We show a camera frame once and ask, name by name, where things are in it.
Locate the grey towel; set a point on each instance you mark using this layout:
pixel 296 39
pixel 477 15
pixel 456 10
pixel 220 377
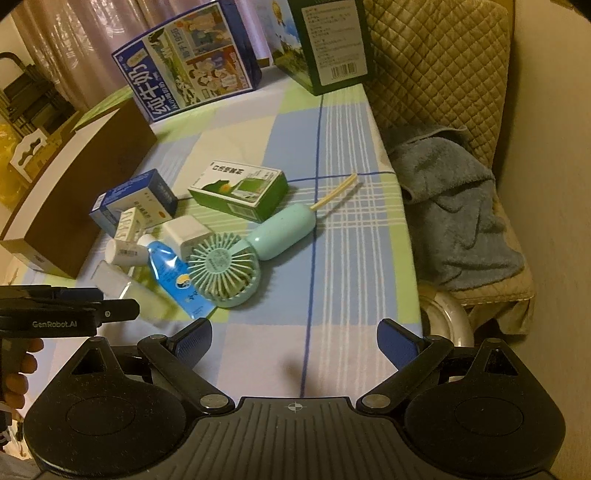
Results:
pixel 461 221

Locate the white carton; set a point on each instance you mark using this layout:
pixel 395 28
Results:
pixel 44 147

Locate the small blue medicine box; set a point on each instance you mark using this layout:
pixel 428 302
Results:
pixel 129 194

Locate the lilac curtain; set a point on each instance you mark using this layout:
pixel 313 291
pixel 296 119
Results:
pixel 69 46

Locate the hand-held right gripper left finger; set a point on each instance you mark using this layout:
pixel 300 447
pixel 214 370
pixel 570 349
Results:
pixel 194 339

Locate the small green box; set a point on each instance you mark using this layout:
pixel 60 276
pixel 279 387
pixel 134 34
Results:
pixel 240 194

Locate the plaid tablecloth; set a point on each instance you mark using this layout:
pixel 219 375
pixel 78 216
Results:
pixel 346 277

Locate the white cardboard box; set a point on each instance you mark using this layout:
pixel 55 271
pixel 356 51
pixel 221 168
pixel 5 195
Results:
pixel 69 184

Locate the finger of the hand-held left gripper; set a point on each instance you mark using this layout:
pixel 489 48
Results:
pixel 122 309
pixel 69 292

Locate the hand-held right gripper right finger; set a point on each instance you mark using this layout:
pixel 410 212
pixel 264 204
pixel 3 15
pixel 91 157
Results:
pixel 397 344

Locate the yellow plastic bag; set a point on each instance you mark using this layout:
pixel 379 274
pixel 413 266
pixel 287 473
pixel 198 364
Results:
pixel 7 161

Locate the white round object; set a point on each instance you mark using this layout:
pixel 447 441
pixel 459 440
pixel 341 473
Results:
pixel 455 314

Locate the white charger cube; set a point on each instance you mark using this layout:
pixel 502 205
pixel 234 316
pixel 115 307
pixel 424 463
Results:
pixel 184 235

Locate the mint green handheld fan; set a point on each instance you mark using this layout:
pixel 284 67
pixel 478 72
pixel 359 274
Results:
pixel 281 230

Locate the translucent bottle with white cap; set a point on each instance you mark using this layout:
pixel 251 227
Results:
pixel 138 295

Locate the black metal rack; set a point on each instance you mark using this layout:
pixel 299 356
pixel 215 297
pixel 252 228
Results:
pixel 27 92

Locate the blue and white tube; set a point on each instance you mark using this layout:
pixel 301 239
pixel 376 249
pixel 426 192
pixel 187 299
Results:
pixel 175 277

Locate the small white patterned box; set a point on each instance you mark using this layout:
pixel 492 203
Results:
pixel 130 226

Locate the landscape print carton box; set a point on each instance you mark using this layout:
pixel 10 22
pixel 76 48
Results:
pixel 332 41

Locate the large blue milk carton box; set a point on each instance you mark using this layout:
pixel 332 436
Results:
pixel 184 69

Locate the small white bottle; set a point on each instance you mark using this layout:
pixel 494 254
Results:
pixel 122 254

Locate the beige quilted chair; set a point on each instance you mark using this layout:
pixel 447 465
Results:
pixel 438 69

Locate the person's left hand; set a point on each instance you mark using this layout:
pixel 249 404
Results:
pixel 21 387

